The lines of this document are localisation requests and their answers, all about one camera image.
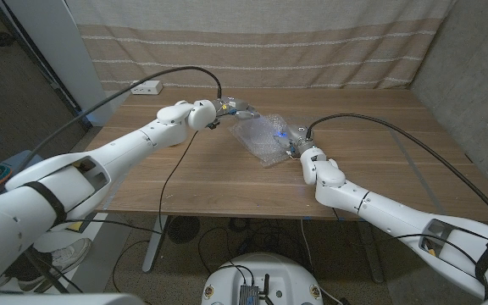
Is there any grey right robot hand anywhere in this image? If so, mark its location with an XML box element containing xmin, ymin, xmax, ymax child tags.
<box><xmin>274</xmin><ymin>125</ymin><xmax>315</xmax><ymax>156</ymax></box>

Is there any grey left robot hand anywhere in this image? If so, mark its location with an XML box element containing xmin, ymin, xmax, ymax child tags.
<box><xmin>213</xmin><ymin>96</ymin><xmax>262</xmax><ymax>121</ymax></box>

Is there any clear bubble wrap sheet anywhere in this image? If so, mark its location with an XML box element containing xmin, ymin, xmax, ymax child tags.
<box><xmin>229</xmin><ymin>113</ymin><xmax>292</xmax><ymax>169</ymax></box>

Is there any beige striped curtain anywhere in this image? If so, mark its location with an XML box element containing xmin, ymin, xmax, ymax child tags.
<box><xmin>64</xmin><ymin>0</ymin><xmax>457</xmax><ymax>92</ymax></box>

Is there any white power strip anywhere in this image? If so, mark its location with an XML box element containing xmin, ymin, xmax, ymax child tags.
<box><xmin>130</xmin><ymin>80</ymin><xmax>164</xmax><ymax>96</ymax></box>

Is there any round black floor fan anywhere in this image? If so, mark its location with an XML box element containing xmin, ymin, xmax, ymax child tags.
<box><xmin>169</xmin><ymin>215</ymin><xmax>201</xmax><ymax>245</ymax></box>

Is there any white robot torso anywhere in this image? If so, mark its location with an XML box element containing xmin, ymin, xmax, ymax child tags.
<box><xmin>201</xmin><ymin>252</ymin><xmax>324</xmax><ymax>305</ymax></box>

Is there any white metal table leg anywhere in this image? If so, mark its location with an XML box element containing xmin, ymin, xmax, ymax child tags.
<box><xmin>356</xmin><ymin>220</ymin><xmax>385</xmax><ymax>284</ymax></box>
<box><xmin>141</xmin><ymin>214</ymin><xmax>169</xmax><ymax>274</ymax></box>

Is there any grey electronics box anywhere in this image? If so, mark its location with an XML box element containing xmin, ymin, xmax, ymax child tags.
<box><xmin>238</xmin><ymin>284</ymin><xmax>261</xmax><ymax>305</ymax></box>

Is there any white pillar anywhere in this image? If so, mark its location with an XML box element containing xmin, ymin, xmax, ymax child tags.
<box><xmin>4</xmin><ymin>0</ymin><xmax>114</xmax><ymax>127</ymax></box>

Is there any blue stool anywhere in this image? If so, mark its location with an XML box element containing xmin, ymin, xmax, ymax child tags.
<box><xmin>0</xmin><ymin>149</ymin><xmax>46</xmax><ymax>170</ymax></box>

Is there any perforated metal door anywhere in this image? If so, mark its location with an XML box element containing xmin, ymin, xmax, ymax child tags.
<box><xmin>0</xmin><ymin>0</ymin><xmax>92</xmax><ymax>166</ymax></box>

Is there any grey white sneaker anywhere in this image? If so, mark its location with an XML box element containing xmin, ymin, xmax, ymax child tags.
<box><xmin>0</xmin><ymin>236</ymin><xmax>92</xmax><ymax>293</ymax></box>

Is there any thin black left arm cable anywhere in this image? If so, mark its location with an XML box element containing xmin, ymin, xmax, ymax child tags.
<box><xmin>23</xmin><ymin>130</ymin><xmax>199</xmax><ymax>294</ymax></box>

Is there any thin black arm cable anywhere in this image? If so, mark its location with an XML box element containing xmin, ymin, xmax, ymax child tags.
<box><xmin>23</xmin><ymin>130</ymin><xmax>199</xmax><ymax>294</ymax></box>
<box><xmin>332</xmin><ymin>207</ymin><xmax>488</xmax><ymax>302</ymax></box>

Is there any black floor cable bundle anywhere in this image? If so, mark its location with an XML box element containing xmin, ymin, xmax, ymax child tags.
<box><xmin>197</xmin><ymin>218</ymin><xmax>313</xmax><ymax>276</ymax></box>

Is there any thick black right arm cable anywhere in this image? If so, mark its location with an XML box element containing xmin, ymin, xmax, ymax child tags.
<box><xmin>305</xmin><ymin>113</ymin><xmax>488</xmax><ymax>236</ymax></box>

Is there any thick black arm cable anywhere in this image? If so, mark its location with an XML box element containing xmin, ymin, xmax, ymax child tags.
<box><xmin>17</xmin><ymin>65</ymin><xmax>223</xmax><ymax>170</ymax></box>
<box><xmin>305</xmin><ymin>113</ymin><xmax>488</xmax><ymax>236</ymax></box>

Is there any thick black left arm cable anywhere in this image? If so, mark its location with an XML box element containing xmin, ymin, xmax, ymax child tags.
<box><xmin>17</xmin><ymin>65</ymin><xmax>223</xmax><ymax>170</ymax></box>

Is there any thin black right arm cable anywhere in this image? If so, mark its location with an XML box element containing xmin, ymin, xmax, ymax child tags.
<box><xmin>332</xmin><ymin>207</ymin><xmax>488</xmax><ymax>302</ymax></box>

